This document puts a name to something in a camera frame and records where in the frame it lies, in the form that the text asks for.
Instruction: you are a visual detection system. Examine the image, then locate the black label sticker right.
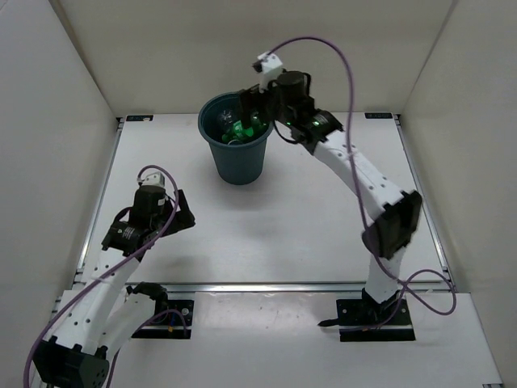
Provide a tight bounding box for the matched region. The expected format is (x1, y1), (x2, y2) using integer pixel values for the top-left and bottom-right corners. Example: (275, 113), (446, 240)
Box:
(364, 112), (393, 120)

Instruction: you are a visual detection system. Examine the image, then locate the clear Pepsi bottle black cap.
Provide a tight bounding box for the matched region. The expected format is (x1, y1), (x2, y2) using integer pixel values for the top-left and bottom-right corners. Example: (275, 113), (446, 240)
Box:
(216, 108), (239, 133)

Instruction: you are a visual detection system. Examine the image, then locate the black label sticker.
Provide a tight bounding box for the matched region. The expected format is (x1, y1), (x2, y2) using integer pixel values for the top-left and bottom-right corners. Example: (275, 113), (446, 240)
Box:
(125, 115), (153, 122)
(364, 112), (393, 120)

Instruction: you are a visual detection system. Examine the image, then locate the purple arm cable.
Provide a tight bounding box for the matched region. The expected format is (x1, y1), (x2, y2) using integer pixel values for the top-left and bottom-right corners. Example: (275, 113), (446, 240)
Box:
(266, 36), (458, 328)
(23, 164), (181, 388)

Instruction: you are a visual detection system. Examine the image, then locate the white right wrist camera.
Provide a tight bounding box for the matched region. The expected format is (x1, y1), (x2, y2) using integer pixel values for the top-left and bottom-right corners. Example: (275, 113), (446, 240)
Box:
(252, 52), (284, 91)

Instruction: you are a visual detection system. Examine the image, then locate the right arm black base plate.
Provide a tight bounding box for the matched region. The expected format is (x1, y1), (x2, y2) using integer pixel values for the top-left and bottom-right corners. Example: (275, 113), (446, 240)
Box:
(336, 299), (416, 343)

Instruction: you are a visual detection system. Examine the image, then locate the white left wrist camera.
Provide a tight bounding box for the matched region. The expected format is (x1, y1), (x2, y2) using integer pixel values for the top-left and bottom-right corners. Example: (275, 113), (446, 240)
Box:
(138, 171), (166, 188)

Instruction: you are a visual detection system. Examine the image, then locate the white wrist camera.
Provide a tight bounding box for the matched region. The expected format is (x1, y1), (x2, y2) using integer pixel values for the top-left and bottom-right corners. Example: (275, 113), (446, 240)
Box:
(252, 52), (284, 91)
(138, 171), (166, 188)

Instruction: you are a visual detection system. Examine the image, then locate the green plastic soda bottle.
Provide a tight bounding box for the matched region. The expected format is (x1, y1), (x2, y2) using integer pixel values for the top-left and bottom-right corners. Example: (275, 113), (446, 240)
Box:
(221, 120), (267, 145)

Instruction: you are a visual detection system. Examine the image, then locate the black label sticker left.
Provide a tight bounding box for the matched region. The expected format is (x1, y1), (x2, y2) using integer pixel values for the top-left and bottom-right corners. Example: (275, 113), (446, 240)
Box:
(125, 115), (153, 122)

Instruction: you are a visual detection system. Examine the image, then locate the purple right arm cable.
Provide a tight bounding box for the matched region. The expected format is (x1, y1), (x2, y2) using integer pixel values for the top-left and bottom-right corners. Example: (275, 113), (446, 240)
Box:
(266, 36), (458, 328)

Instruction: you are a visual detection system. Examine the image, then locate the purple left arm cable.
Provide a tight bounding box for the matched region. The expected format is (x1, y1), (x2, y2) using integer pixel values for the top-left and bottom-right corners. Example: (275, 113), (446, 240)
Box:
(23, 164), (181, 388)

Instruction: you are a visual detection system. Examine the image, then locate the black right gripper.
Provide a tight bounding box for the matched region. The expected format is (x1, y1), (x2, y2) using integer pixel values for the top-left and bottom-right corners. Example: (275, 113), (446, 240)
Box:
(242, 79), (299, 129)

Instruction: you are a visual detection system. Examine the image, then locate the dark teal plastic bin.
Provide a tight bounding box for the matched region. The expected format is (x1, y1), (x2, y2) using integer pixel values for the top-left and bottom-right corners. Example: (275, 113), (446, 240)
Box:
(198, 92), (273, 185)

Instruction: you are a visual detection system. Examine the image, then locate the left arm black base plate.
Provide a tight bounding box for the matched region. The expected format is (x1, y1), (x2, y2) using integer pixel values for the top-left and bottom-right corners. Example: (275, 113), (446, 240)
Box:
(132, 299), (195, 340)

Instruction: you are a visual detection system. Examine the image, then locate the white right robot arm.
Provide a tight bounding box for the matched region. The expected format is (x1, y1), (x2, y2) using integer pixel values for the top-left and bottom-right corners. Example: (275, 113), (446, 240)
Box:
(237, 70), (422, 331)

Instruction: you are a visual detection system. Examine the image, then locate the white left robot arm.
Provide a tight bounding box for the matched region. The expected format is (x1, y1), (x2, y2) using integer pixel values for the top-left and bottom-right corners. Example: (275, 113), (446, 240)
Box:
(28, 179), (195, 387)

